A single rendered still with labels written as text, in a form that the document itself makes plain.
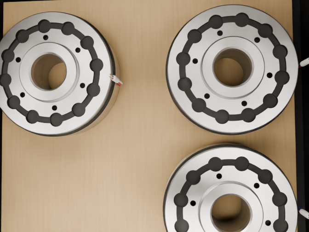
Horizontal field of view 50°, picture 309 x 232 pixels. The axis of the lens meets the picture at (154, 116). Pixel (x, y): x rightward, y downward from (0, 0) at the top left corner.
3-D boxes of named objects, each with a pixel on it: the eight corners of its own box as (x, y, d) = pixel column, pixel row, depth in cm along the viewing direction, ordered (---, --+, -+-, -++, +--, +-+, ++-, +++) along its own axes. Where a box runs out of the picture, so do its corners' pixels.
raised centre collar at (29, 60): (76, 106, 27) (73, 105, 26) (17, 99, 27) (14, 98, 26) (83, 45, 27) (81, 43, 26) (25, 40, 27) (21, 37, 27)
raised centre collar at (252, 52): (266, 97, 26) (268, 96, 25) (202, 101, 26) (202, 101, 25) (261, 34, 26) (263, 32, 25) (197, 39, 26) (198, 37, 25)
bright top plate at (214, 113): (300, 129, 26) (303, 129, 25) (171, 136, 26) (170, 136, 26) (291, 1, 26) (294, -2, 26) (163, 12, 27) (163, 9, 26)
